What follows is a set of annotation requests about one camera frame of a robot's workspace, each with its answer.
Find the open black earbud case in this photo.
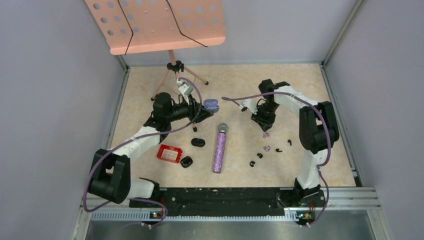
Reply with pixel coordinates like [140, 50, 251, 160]
[180, 156, 194, 168]

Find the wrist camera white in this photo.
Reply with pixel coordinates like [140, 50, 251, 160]
[240, 98, 258, 115]
[176, 79, 195, 97]

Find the closed black earbud case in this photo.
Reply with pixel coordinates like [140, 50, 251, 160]
[191, 138, 206, 148]

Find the pink music stand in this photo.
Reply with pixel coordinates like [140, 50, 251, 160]
[83, 0, 227, 133]

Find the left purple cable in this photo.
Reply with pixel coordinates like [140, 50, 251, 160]
[82, 77, 204, 229]

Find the purple earbud charging case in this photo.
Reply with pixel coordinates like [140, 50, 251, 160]
[203, 98, 220, 114]

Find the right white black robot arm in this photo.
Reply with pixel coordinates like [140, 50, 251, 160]
[249, 79, 340, 206]

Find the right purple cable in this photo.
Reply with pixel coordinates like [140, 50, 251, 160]
[221, 92, 332, 228]

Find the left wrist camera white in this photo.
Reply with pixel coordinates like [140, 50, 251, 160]
[176, 79, 195, 97]

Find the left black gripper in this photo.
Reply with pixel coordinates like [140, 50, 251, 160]
[165, 93, 213, 123]

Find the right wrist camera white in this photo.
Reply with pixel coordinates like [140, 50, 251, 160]
[240, 98, 258, 115]

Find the purple glitter microphone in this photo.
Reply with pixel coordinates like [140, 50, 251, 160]
[212, 122, 229, 174]

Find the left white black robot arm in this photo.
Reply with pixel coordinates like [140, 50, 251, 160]
[85, 92, 214, 207]

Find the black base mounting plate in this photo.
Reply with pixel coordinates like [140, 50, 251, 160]
[128, 187, 326, 218]

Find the purple cable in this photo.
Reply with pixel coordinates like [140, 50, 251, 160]
[82, 77, 204, 229]
[221, 92, 332, 228]

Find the red plastic box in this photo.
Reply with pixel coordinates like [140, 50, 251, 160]
[156, 144, 183, 164]

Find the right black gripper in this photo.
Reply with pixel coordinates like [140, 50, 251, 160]
[251, 101, 281, 132]

